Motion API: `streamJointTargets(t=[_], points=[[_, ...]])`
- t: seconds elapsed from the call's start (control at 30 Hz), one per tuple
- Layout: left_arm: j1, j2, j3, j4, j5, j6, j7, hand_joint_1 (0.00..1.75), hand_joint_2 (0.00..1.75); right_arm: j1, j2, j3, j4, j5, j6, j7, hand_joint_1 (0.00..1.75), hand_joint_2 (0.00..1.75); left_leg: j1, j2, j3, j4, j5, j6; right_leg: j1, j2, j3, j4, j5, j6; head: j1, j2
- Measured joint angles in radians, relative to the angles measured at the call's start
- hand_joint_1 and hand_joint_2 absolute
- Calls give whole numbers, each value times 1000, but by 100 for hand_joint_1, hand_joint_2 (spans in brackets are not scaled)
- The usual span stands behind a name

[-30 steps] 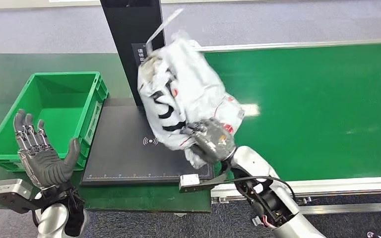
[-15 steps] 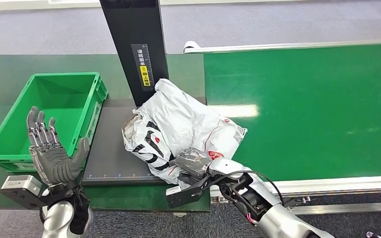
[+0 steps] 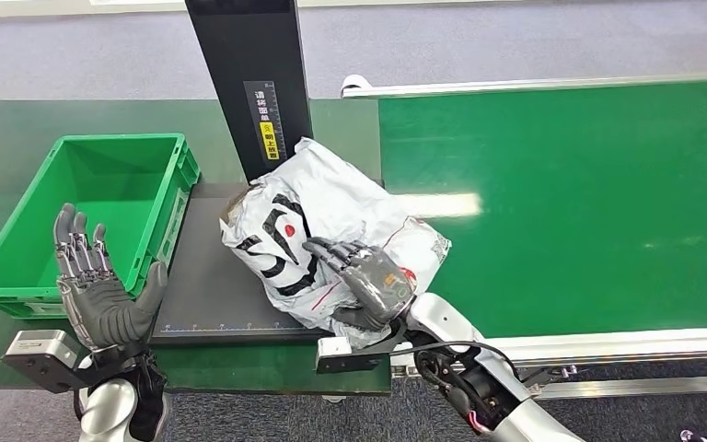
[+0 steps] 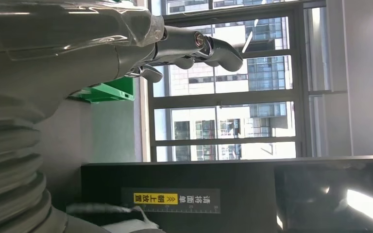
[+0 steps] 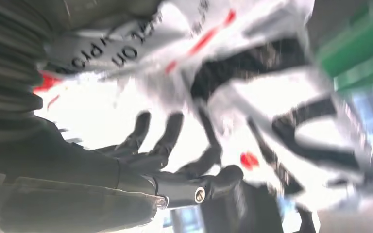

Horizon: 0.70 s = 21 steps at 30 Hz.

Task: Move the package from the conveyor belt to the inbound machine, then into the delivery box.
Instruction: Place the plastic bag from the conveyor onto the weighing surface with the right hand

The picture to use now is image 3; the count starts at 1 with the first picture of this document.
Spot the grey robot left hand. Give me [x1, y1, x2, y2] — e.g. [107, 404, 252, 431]
[52, 203, 169, 352]

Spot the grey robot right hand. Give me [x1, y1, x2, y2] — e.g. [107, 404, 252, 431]
[302, 236, 417, 333]

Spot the white plastic mailer package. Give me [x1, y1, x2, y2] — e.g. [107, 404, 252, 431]
[219, 136, 452, 350]

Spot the green conveyor belt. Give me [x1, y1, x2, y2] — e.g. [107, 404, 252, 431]
[377, 79, 707, 340]

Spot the black inbound scanner machine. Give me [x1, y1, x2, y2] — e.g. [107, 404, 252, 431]
[148, 0, 385, 349]

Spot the white crate label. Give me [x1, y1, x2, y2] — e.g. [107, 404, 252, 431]
[24, 301, 69, 317]
[156, 189, 190, 266]

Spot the green plastic crate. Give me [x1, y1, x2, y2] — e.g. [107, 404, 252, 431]
[0, 133, 201, 320]

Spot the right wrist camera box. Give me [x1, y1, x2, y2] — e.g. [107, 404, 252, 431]
[315, 333, 405, 375]

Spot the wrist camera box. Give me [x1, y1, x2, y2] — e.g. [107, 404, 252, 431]
[0, 329, 89, 395]
[315, 333, 405, 375]

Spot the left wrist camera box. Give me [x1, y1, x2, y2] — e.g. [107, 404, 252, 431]
[0, 329, 89, 395]

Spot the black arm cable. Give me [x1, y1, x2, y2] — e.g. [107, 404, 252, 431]
[388, 340, 520, 382]

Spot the grey conveyor bracket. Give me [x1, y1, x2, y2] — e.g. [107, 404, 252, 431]
[523, 365, 579, 390]

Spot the silver conveyor side rail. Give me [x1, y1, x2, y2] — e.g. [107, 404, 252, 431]
[340, 70, 707, 100]
[389, 326, 707, 401]

